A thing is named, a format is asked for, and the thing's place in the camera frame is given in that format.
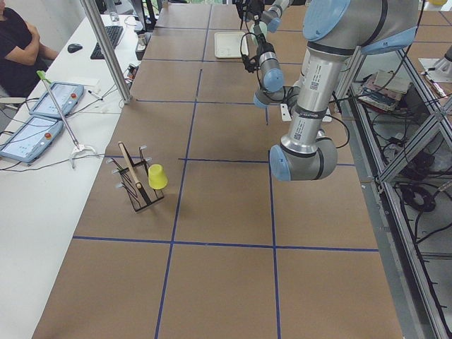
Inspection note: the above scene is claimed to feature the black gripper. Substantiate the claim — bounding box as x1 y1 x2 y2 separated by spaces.
252 33 268 55
246 0 263 21

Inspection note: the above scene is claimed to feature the green cup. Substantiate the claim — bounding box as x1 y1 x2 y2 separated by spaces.
252 21 268 36

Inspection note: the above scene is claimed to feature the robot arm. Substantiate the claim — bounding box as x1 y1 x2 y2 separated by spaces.
270 1 418 181
244 0 293 32

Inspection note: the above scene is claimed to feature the cream bear tray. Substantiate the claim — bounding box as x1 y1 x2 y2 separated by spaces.
214 31 249 59

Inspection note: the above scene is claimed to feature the metal cup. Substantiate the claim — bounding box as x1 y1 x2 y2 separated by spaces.
136 34 147 51

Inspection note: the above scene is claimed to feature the yellow cup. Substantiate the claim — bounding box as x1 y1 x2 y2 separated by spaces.
148 164 168 190

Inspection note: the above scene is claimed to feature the stack of books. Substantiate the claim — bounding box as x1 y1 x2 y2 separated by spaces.
357 70 410 112

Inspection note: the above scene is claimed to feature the black keyboard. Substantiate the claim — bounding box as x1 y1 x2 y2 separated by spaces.
90 25 125 60

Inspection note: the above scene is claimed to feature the black marker pen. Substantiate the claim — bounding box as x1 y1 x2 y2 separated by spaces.
88 90 103 101

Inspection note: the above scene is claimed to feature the black computer mouse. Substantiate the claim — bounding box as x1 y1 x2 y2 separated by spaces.
67 43 83 54

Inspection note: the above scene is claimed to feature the upper teach pendant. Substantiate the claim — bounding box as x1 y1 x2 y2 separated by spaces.
29 82 85 119

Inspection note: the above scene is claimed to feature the teach pendant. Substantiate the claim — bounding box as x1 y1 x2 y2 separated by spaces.
29 82 85 119
1 116 64 163

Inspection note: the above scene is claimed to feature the grabber reaching stick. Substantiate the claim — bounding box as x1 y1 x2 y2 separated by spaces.
37 71 100 169

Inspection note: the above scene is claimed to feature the seated person black shirt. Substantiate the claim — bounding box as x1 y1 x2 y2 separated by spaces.
1 1 59 97

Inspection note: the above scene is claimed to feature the lower teach pendant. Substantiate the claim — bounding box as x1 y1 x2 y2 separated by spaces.
1 116 64 163

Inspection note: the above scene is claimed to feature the aluminium frame post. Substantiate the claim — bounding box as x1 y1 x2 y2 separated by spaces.
81 0 132 105

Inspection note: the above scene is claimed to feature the black wire cup rack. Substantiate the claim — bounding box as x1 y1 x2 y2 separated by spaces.
106 141 165 213

